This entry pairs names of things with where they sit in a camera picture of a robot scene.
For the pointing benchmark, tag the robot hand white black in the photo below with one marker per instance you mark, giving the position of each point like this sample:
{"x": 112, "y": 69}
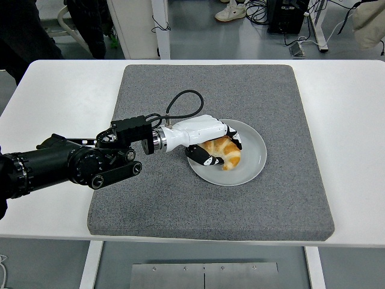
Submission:
{"x": 195, "y": 129}

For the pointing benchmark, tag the golden croissant bread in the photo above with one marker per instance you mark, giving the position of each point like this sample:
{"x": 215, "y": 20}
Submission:
{"x": 230, "y": 153}

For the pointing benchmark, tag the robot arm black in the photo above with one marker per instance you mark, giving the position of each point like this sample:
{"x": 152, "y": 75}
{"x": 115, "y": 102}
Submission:
{"x": 45, "y": 162}

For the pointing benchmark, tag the grey round plate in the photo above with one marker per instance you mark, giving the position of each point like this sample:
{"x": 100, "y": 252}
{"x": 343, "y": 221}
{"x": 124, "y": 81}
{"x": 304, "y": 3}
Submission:
{"x": 252, "y": 156}

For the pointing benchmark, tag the grey metal plate with screws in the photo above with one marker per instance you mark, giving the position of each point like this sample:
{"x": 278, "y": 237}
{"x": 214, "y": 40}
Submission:
{"x": 180, "y": 275}

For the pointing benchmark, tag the grey felt mat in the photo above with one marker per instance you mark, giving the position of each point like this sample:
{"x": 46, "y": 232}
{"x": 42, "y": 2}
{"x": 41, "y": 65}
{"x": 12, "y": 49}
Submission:
{"x": 210, "y": 210}

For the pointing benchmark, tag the small green object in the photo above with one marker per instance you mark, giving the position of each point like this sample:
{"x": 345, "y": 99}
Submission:
{"x": 113, "y": 42}

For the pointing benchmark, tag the person's white shoe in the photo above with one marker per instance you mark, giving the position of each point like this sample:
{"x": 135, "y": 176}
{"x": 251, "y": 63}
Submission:
{"x": 230, "y": 12}

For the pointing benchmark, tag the white cabinet panel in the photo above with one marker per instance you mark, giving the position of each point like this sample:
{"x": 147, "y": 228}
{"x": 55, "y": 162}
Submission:
{"x": 135, "y": 18}

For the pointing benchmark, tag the grey foot pedal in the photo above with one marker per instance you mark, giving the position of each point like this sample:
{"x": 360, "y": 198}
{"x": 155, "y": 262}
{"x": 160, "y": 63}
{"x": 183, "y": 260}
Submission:
{"x": 297, "y": 49}

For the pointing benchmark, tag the black computer tower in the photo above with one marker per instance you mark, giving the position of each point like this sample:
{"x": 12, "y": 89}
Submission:
{"x": 285, "y": 15}

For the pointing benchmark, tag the person's leg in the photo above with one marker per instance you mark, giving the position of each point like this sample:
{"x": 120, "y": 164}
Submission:
{"x": 87, "y": 24}
{"x": 18, "y": 30}

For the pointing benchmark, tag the white desk leg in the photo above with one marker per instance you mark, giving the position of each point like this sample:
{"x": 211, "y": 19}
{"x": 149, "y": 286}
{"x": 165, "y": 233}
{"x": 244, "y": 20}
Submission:
{"x": 319, "y": 27}

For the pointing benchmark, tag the white table leg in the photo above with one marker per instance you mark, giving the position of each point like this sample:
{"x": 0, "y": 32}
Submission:
{"x": 90, "y": 265}
{"x": 315, "y": 268}

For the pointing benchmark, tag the beige cloth bag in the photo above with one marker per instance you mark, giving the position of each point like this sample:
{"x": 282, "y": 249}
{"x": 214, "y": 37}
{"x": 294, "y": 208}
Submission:
{"x": 368, "y": 24}

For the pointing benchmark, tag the white upright post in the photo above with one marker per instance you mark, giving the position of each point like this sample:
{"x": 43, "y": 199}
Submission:
{"x": 161, "y": 39}

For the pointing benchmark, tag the white chair frame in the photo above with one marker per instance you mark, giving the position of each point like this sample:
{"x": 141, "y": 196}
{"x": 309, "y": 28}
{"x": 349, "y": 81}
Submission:
{"x": 61, "y": 16}

